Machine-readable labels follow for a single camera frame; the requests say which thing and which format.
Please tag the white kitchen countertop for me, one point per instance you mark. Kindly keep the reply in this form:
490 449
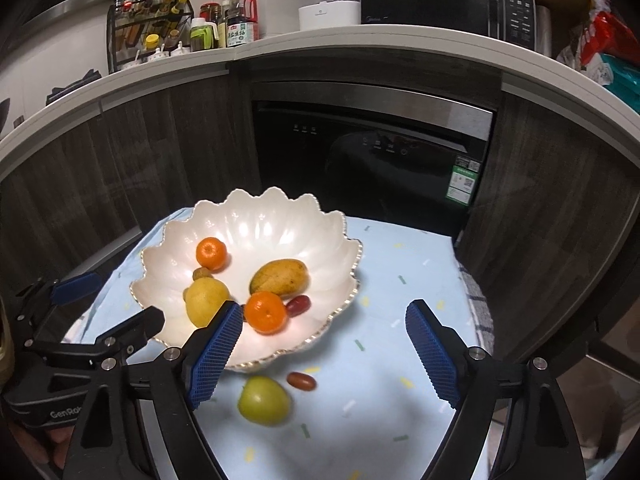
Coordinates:
400 42

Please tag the red snack bag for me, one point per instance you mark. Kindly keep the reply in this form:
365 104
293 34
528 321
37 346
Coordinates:
617 35

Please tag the green apple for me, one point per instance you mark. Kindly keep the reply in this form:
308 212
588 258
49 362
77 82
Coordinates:
264 400

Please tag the soy sauce bottle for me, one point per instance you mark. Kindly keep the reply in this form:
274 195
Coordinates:
241 25

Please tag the light blue tablecloth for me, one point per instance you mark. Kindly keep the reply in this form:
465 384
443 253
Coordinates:
390 280

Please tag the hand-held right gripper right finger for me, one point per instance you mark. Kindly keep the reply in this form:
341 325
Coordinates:
432 355

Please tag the teal snack bag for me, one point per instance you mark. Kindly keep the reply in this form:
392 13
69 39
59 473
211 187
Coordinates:
622 80

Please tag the group of spice bottles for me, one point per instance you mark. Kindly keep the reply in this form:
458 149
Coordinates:
160 15

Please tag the green-lidded container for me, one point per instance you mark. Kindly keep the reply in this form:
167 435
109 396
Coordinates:
202 35

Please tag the person's left hand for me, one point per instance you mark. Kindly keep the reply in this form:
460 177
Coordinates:
50 442

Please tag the white scalloped bowl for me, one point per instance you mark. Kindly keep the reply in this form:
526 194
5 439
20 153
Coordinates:
260 230

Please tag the orange mandarin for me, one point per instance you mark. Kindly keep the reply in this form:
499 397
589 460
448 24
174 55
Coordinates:
211 253
266 312

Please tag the red-lidded jar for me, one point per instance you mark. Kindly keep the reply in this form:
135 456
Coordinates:
210 12

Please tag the checkered kitchen towel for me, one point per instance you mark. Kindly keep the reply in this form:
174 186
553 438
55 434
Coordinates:
477 310

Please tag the clear plastic bag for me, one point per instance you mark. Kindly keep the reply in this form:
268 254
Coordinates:
577 60

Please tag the yellow-brown mango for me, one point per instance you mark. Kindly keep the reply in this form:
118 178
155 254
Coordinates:
279 276

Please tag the yellow lemon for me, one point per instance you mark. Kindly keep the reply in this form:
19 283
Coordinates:
205 300

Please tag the brown longan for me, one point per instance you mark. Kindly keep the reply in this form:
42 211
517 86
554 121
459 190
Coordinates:
201 274

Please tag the red jujube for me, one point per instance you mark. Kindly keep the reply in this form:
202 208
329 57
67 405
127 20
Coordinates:
301 380
298 305

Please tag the dark wood cabinet door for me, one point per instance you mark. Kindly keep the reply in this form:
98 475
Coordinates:
150 150
550 200

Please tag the black stove grate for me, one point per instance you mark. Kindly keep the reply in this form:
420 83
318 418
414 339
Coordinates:
75 87

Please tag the white round appliance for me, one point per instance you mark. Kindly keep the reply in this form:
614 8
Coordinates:
330 16

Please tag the black built-in dishwasher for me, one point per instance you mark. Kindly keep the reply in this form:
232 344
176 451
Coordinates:
350 170

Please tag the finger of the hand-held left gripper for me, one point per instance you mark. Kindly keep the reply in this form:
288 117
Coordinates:
137 327
75 287

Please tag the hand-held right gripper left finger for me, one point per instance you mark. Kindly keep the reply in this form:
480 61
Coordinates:
217 355

